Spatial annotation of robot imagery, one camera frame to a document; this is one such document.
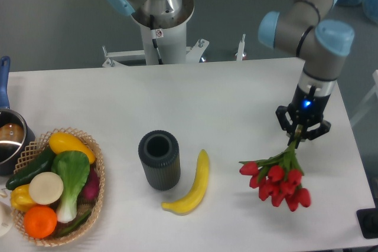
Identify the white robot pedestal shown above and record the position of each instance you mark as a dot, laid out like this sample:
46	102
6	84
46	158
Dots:
163	26

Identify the yellow banana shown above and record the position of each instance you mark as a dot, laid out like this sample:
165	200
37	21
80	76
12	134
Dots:
193	198

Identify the red tulip bouquet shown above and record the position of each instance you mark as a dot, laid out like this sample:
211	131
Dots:
279	178

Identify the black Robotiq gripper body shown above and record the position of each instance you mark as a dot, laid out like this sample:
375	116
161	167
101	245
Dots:
307	109

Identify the woven wicker basket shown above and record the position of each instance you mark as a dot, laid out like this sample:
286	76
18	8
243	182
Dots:
31	152

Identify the green chili pepper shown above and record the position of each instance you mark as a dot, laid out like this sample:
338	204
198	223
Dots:
74	225

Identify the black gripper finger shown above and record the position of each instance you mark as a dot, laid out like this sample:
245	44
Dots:
286	116
302	133

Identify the white metal base frame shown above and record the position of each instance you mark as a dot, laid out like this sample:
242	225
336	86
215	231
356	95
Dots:
194	54

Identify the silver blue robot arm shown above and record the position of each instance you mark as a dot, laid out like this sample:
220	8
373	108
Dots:
303	32

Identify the purple sweet potato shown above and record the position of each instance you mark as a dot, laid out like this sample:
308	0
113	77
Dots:
91	189

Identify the white ceramic object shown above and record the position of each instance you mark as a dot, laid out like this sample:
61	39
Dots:
6	217

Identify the yellow squash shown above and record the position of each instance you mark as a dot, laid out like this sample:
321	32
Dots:
60	142

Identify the dark grey ribbed vase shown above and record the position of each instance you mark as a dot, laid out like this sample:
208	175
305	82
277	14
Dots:
159	154

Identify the white round radish slice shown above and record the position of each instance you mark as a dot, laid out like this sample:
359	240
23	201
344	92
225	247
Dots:
46	188

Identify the green cucumber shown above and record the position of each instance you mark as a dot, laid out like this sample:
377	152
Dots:
42	163

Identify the orange mandarin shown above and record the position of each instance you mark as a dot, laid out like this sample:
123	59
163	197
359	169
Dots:
40	221

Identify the yellow bell pepper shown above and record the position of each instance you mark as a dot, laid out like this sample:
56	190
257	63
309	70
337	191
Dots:
21	199

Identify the black device at edge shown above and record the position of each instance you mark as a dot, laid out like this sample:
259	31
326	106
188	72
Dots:
367	219

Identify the blue handled saucepan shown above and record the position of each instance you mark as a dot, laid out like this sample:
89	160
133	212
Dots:
15	133

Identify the green bok choy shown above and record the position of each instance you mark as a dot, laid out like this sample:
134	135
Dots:
73	168

